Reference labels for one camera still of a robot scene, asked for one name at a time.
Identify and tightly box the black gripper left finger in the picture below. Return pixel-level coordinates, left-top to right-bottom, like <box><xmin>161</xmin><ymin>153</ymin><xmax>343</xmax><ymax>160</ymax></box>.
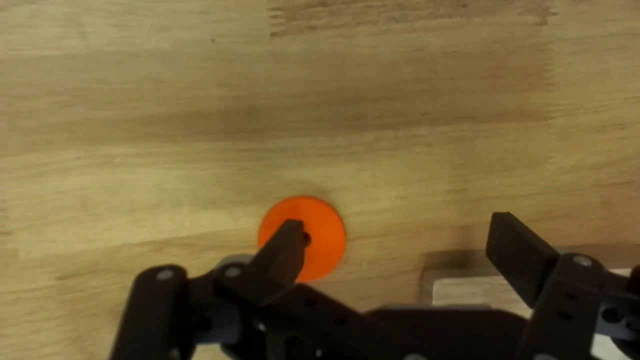
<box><xmin>108</xmin><ymin>217</ymin><xmax>428</xmax><ymax>360</ymax></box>

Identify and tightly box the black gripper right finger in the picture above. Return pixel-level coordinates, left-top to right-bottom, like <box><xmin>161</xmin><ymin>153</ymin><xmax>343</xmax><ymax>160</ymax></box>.
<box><xmin>484</xmin><ymin>209</ymin><xmax>640</xmax><ymax>360</ymax></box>

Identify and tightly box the orange ring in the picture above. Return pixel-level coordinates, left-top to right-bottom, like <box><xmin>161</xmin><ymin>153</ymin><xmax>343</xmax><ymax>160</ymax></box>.
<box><xmin>256</xmin><ymin>193</ymin><xmax>349</xmax><ymax>284</ymax></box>

